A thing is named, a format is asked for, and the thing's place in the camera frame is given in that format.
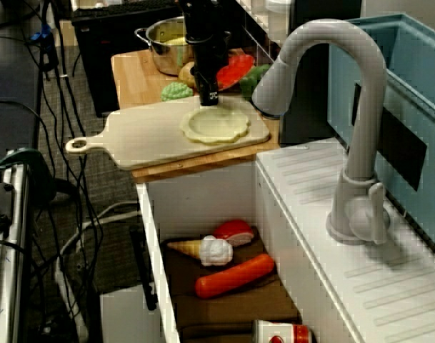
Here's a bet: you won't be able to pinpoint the green toy bell pepper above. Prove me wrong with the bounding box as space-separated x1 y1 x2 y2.
239 64 271 101

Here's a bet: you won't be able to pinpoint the red and white toy can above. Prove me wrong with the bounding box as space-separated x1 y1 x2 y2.
251 319 316 343

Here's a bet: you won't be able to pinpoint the steel cooking pot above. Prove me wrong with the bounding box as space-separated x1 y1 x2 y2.
134 16 232 77

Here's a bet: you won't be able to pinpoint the red toy ham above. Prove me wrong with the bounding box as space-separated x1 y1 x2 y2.
212 219 256 247

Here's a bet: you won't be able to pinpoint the aluminium frame rail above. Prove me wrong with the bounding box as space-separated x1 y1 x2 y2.
0 162 31 343

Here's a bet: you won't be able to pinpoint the grey toy faucet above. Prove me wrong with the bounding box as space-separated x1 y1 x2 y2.
251 19 391 246

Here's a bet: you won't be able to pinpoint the teal plastic bin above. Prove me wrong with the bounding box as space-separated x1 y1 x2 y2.
327 13 435 258

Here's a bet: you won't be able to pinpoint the cream flower-shaped plate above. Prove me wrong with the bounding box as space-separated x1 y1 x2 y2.
180 108 252 146

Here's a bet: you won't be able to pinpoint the yellow toy food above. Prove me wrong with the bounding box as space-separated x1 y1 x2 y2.
159 35 188 46

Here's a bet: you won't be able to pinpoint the light green toy grapes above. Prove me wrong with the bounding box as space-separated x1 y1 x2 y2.
161 81 195 103

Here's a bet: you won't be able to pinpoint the orange toy carrot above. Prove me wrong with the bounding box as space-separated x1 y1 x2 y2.
194 253 276 299

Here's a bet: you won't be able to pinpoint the tan toy bread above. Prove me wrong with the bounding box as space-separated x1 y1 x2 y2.
178 62 201 89

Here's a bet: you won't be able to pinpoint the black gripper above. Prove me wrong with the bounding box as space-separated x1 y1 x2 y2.
186 33 230 107

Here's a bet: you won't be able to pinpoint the toy ice cream cone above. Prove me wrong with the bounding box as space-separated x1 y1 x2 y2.
166 234 234 267

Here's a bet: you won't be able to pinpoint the black cabinet handle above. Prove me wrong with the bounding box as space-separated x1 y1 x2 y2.
129 224 158 311

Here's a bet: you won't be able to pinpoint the white toy sink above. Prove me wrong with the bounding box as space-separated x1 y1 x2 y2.
136 137 435 343

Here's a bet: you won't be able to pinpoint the long black cable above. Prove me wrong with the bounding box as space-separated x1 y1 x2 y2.
54 0 107 315

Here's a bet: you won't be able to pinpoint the green clamp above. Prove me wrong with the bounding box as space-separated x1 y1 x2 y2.
0 148 57 203

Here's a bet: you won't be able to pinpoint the white flat panel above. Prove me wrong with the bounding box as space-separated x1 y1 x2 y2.
99 287 161 343

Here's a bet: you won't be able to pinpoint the black cabinet box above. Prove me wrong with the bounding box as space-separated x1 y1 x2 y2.
71 3 184 118

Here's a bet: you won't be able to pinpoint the white cable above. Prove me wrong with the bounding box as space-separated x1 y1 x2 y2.
54 202 139 343

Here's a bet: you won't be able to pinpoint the light wooden cutting board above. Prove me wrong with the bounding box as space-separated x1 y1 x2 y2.
65 95 271 172

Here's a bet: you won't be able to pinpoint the blue connector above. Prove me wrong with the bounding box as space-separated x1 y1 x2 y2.
30 24 53 42

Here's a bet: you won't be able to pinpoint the red plate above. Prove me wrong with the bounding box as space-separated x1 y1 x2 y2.
216 54 256 91

